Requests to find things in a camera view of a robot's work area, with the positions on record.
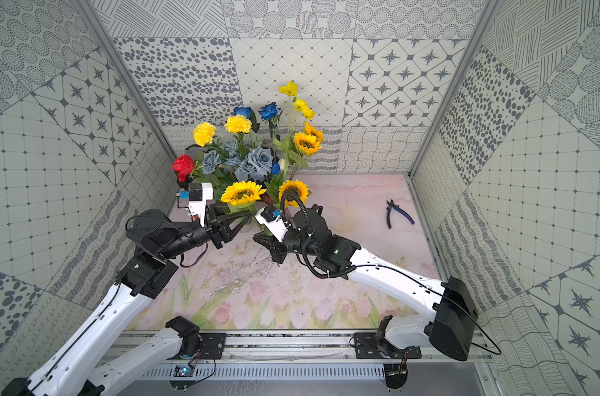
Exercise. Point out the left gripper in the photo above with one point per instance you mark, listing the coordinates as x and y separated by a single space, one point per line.
216 226

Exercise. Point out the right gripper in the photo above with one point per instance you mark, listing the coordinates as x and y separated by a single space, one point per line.
274 246

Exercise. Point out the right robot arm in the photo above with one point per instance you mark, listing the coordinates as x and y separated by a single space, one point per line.
447 315

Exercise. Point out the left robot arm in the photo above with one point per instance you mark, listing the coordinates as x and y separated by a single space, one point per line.
73 369

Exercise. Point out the grey blue rose bouquet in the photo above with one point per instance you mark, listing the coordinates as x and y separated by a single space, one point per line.
226 163

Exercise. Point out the right yellow carnation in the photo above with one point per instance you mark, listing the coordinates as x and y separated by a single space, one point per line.
238 124

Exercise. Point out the right dark blue rose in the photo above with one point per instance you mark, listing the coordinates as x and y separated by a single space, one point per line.
269 111

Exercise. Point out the dark blue rose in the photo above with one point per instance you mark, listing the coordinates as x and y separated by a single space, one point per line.
243 111
269 111

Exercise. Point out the left dark blue rose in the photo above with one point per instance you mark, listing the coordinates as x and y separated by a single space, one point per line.
243 111

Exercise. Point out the yellow poppy flower stem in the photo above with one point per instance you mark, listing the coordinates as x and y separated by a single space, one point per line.
299 112

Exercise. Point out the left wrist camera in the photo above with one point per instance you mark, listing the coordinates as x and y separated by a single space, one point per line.
195 200

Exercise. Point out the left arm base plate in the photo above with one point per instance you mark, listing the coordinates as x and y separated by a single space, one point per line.
211 345

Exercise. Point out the aluminium rail frame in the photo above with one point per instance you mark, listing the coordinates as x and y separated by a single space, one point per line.
312 355

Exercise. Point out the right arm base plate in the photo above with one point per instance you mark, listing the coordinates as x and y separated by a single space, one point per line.
367 347

